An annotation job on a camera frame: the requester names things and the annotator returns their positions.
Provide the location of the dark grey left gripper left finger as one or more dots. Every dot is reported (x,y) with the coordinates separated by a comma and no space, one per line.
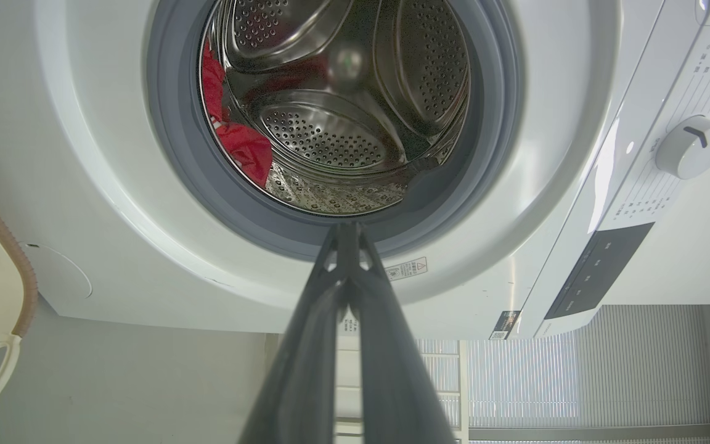
(306,357)

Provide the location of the round filter cover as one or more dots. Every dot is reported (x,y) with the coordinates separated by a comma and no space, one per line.
(59,271)

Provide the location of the grey rubber door gasket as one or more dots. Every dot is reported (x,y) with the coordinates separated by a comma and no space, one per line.
(176,148)

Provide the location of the dark grey touch control panel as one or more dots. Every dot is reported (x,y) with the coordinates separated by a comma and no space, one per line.
(598,271)

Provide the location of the black QR label sticker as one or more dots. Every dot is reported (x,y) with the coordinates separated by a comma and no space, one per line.
(504,325)

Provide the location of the stainless steel washing machine drum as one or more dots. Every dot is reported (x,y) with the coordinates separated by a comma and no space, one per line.
(342,123)

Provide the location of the red garment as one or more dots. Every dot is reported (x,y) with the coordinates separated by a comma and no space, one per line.
(245,148)

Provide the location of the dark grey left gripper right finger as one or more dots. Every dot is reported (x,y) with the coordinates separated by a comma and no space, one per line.
(392,370)

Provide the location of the grey warning sticker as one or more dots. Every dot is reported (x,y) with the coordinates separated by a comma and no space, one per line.
(405,269)

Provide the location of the white round program knob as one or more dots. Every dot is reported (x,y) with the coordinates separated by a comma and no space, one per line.
(691,148)

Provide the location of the white window blind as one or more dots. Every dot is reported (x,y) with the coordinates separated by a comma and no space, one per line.
(607,370)

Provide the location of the white front-load washing machine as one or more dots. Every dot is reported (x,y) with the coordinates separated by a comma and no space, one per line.
(84,123)

